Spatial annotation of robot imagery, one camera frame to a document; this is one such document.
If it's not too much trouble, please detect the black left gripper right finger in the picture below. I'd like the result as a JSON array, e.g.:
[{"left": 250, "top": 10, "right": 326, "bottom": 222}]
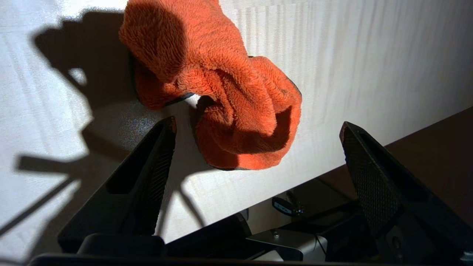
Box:
[{"left": 339, "top": 121, "right": 473, "bottom": 259}]

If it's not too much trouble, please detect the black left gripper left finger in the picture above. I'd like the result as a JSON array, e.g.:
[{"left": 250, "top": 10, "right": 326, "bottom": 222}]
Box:
[{"left": 58, "top": 116, "right": 177, "bottom": 254}]

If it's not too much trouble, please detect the orange microfibre cloth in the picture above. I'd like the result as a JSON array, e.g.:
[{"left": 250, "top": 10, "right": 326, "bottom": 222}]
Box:
[{"left": 119, "top": 0, "right": 302, "bottom": 171}]

